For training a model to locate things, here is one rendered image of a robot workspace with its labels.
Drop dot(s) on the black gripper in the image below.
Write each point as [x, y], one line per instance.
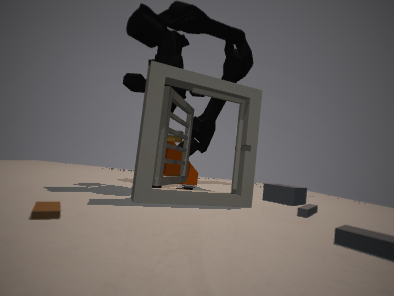
[136, 82]

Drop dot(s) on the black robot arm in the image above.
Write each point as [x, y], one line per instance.
[151, 29]

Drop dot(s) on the grey slatted rack door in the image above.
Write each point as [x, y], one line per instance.
[155, 133]

